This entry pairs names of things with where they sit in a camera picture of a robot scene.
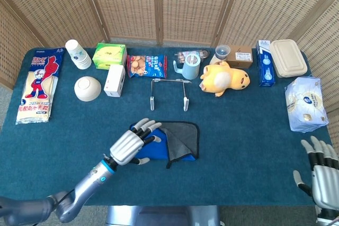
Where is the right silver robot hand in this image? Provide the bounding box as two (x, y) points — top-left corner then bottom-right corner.
(293, 135), (339, 219)

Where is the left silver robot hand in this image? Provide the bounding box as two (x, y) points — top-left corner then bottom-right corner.
(109, 118), (162, 166)

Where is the grey and blue cloth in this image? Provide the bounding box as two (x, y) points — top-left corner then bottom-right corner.
(129, 121), (200, 169)

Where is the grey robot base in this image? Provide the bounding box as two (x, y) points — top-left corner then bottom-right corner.
(105, 205), (221, 226)

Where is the teal carpet table cover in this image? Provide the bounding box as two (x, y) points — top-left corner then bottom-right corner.
(0, 47), (336, 207)

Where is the white cardboard box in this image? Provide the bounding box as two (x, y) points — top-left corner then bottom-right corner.
(103, 64), (126, 97)

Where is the beige upturned bowl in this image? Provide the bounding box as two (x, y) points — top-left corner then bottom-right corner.
(74, 76), (102, 102)

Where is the blue biscuit bag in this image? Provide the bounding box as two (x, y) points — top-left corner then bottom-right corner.
(127, 54), (168, 79)

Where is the pale blue tissue pack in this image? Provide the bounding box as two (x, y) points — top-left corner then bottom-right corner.
(284, 76), (329, 133)

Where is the green tissue box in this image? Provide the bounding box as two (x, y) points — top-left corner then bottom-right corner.
(92, 42), (127, 70)

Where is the light blue mug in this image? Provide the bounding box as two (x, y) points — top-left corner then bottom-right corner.
(173, 53), (201, 80)

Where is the clear snack packet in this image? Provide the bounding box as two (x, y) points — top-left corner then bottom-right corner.
(174, 48), (210, 64)

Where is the stack of paper cups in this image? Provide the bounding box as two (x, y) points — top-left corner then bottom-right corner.
(65, 39), (92, 70)

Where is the yellow plush toy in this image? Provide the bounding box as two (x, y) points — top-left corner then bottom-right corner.
(199, 61), (251, 97)

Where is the long blue carton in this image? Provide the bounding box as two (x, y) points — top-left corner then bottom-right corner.
(255, 40), (276, 87)

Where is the clear lidded plastic jar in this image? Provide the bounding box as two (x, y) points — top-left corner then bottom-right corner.
(210, 44), (230, 65)

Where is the beige lidded lunch box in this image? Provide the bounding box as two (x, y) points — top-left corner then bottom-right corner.
(270, 39), (308, 78)

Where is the brown cardboard box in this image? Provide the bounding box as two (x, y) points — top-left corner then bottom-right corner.
(226, 45), (253, 69)

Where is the wooden rattan folding screen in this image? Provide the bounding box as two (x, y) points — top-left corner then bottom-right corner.
(0, 0), (339, 142)

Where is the metal wire rack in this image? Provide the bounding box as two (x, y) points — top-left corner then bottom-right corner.
(149, 78), (192, 112)

